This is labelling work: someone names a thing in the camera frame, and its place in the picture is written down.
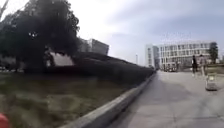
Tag white multi-storey building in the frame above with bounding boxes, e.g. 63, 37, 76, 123
144, 40, 219, 71

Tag grey concrete kerb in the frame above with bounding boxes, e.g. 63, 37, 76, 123
58, 71, 158, 128

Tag dark hedge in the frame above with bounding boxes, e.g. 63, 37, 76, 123
23, 53, 156, 86

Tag small tree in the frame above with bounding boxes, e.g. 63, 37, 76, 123
208, 42, 220, 65

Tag grey building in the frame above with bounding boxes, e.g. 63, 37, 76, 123
78, 37, 110, 56

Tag red object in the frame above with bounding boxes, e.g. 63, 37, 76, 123
0, 113, 11, 128

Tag large dark tree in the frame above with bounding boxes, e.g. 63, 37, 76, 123
0, 0, 82, 73

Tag grey paved path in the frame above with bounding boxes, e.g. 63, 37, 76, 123
105, 70, 224, 128

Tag person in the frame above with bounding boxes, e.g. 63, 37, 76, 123
191, 54, 199, 77
198, 54, 207, 77

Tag grass lawn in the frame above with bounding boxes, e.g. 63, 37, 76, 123
0, 71, 132, 128

